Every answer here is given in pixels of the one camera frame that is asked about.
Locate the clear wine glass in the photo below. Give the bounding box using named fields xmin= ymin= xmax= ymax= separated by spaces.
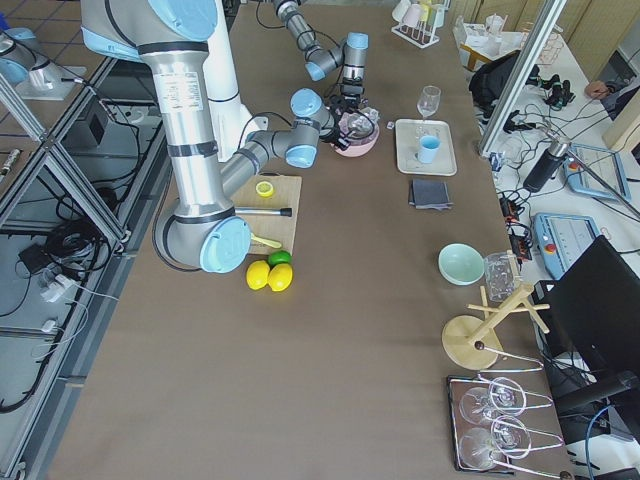
xmin=416 ymin=85 xmax=441 ymax=120

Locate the pink bowl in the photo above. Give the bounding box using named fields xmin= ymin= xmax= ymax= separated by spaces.
xmin=334 ymin=107 xmax=380 ymax=157

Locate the upper yellow lemon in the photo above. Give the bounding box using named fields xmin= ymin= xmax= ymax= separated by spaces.
xmin=267 ymin=263 xmax=293 ymax=292

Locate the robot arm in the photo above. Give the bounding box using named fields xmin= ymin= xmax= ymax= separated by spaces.
xmin=272 ymin=0 xmax=369 ymax=109
xmin=81 ymin=1 xmax=347 ymax=273

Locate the pile of clear ice cubes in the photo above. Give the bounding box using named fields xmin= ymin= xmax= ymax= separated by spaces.
xmin=338 ymin=106 xmax=377 ymax=142

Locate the white wire rack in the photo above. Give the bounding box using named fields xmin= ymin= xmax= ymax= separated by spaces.
xmin=391 ymin=0 xmax=450 ymax=49

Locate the yellow lemon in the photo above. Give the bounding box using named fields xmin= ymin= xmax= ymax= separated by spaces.
xmin=267 ymin=263 xmax=293 ymax=292
xmin=245 ymin=260 xmax=271 ymax=290

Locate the grey folded cloth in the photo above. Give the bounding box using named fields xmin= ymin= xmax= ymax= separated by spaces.
xmin=408 ymin=179 xmax=453 ymax=211

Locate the lower yellow lemon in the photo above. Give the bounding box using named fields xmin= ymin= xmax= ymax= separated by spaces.
xmin=245 ymin=260 xmax=271 ymax=290

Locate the yellow plastic knife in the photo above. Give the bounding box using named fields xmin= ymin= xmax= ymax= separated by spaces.
xmin=251 ymin=234 xmax=282 ymax=249

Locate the cream rabbit serving tray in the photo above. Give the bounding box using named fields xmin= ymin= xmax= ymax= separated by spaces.
xmin=395 ymin=119 xmax=457 ymax=176

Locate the upside-down wine glass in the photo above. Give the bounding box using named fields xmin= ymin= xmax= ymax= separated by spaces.
xmin=459 ymin=377 xmax=526 ymax=426
xmin=458 ymin=415 xmax=532 ymax=471

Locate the mint green bowl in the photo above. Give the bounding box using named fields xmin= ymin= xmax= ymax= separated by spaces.
xmin=438 ymin=243 xmax=484 ymax=286

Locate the upside-down wine glass far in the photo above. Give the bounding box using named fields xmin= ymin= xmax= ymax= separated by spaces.
xmin=459 ymin=377 xmax=526 ymax=426

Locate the green lime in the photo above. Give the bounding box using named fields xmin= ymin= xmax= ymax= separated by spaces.
xmin=267 ymin=250 xmax=292 ymax=267

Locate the half lemon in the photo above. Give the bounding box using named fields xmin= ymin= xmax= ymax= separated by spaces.
xmin=255 ymin=180 xmax=275 ymax=198

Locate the stainless steel ice scoop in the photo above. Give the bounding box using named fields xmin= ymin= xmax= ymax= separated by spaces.
xmin=344 ymin=112 xmax=380 ymax=144

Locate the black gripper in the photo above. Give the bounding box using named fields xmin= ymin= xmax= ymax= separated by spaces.
xmin=324 ymin=96 xmax=350 ymax=145
xmin=339 ymin=66 xmax=364 ymax=106

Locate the bamboo cutting board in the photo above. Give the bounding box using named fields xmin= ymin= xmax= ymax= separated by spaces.
xmin=231 ymin=175 xmax=302 ymax=253

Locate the teach pendant near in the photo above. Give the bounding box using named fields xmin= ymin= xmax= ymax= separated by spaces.
xmin=532 ymin=212 xmax=599 ymax=280

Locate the black glass holder tray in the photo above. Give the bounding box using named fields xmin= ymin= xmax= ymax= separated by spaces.
xmin=446 ymin=376 xmax=515 ymax=478

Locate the black monitor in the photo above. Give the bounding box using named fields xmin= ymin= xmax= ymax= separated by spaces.
xmin=548 ymin=236 xmax=639 ymax=375

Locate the steel muddler black tip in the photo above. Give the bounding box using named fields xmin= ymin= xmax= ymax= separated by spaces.
xmin=235 ymin=207 xmax=293 ymax=217

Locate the black thermos bottle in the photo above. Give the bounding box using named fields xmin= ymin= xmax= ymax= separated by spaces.
xmin=523 ymin=139 xmax=570 ymax=193

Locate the wooden cup tree stand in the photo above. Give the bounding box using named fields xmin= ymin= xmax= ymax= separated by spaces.
xmin=441 ymin=280 xmax=550 ymax=371

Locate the teach pendant far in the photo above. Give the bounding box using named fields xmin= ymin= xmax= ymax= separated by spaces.
xmin=563 ymin=143 xmax=631 ymax=201

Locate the upside-down wine glass near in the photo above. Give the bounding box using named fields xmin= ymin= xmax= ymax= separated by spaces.
xmin=458 ymin=415 xmax=532 ymax=471

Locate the teach pendant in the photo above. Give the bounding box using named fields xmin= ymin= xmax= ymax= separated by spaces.
xmin=563 ymin=143 xmax=631 ymax=201
xmin=532 ymin=212 xmax=599 ymax=280

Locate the light blue plastic cup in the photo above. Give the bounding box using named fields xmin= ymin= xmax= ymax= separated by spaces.
xmin=416 ymin=135 xmax=441 ymax=164

